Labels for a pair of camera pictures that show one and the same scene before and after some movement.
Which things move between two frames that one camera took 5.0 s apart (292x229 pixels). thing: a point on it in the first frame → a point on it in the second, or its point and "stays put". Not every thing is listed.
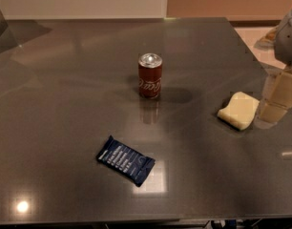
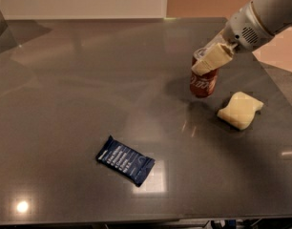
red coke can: (150, 74) → (202, 86)
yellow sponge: (240, 111) stays put
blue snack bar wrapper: (130, 164) stays put
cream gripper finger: (283, 94) → (220, 54)
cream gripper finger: (269, 85) → (220, 38)
